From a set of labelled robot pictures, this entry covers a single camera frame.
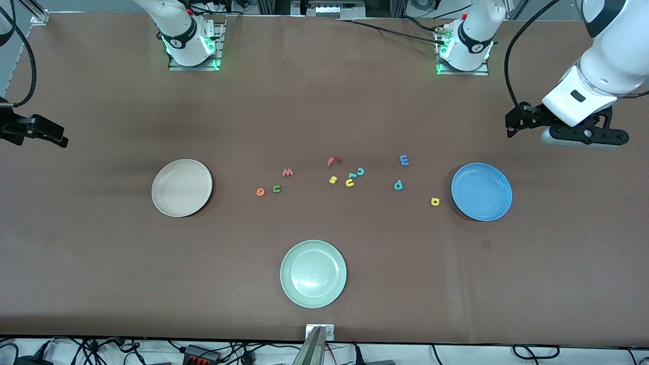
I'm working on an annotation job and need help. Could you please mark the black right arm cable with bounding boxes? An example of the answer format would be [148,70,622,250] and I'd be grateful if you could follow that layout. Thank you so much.
[0,8,38,108]

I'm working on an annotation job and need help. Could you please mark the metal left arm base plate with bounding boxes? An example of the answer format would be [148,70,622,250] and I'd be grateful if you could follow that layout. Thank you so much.
[435,23,490,77]

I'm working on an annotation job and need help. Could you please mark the pale green plate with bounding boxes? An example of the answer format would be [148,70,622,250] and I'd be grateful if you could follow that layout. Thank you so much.
[280,240,347,309]

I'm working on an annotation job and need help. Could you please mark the grey terminal block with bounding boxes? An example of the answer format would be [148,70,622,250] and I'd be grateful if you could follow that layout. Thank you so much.
[307,0,367,20]

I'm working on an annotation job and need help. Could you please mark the black looped floor cable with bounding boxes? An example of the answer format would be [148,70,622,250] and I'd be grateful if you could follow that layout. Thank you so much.
[511,344,561,361]

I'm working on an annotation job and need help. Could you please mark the long black table cable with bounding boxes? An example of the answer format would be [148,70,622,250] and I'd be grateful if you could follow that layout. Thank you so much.
[335,18,447,46]

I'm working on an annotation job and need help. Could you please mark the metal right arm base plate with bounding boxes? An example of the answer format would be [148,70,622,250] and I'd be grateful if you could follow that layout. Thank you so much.
[168,15,226,71]

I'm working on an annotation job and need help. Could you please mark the short black table cable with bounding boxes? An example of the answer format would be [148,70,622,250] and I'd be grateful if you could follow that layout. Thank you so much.
[401,15,444,32]

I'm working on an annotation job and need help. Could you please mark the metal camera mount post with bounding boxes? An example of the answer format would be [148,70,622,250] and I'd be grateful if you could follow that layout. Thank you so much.
[292,324,335,365]

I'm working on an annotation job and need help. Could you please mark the beige brown plate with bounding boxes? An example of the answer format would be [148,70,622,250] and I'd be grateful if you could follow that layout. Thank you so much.
[152,159,213,217]

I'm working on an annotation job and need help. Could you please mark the blue plate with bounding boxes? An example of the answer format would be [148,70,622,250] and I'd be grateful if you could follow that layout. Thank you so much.
[451,163,513,222]

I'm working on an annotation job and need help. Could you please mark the orange black connector block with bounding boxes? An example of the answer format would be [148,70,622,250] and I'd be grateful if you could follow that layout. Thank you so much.
[182,344,222,365]

